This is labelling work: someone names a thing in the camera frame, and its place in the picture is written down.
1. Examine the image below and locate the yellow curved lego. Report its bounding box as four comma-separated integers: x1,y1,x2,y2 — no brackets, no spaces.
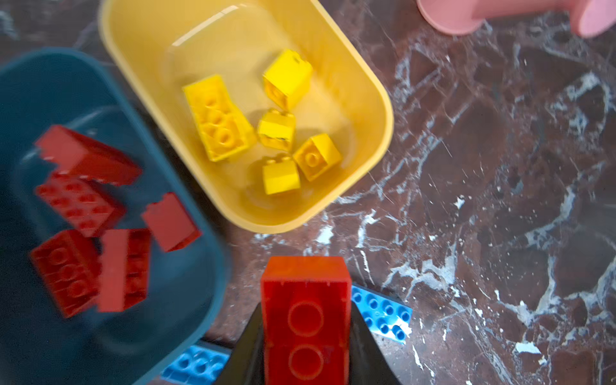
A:
182,75,257,162

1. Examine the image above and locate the teal plastic bin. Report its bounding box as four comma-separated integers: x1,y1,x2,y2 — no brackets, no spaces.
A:
1,49,228,384

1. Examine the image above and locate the small red lego brick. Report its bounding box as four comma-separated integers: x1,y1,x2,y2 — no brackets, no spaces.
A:
141,192,201,253

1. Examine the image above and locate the red lego brick top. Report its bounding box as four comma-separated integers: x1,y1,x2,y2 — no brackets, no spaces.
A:
30,229,100,319

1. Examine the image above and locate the yellow lego square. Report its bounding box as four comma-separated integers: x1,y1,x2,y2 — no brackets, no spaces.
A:
263,49,313,112

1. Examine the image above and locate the pink toy watering can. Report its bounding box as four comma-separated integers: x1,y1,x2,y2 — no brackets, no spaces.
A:
416,0,615,38

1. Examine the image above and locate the red lego brick bottom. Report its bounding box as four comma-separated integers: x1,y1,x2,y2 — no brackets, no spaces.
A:
35,172,126,237

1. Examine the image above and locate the blue lego brick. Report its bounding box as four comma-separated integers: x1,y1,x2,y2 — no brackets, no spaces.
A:
160,340,232,384
351,284,413,345

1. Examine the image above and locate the yellow lego small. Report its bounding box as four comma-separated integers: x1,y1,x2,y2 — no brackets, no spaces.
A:
258,108,297,152

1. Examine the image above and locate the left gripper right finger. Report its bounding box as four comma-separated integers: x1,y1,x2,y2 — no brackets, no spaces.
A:
349,303,401,385

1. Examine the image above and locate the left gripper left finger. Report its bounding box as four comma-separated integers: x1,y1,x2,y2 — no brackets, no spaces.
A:
213,303,266,385

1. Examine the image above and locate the yellow plastic bin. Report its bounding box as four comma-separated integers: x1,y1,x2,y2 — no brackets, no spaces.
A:
99,1,394,234

